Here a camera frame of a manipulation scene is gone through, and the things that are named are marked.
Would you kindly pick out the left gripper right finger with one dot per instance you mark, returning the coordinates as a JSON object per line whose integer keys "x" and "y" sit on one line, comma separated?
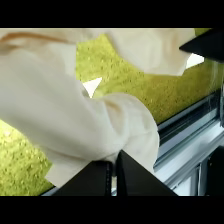
{"x": 136, "y": 180}

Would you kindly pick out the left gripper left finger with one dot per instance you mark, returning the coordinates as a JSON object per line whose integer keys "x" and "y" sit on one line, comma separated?
{"x": 90, "y": 181}

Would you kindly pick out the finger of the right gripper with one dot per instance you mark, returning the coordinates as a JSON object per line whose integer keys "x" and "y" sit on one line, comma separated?
{"x": 206, "y": 45}

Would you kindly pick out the cream shirt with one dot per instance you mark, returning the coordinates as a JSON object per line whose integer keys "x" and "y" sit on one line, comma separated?
{"x": 56, "y": 110}

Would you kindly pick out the silver frame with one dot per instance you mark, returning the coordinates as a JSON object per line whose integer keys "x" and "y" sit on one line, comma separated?
{"x": 190, "y": 140}

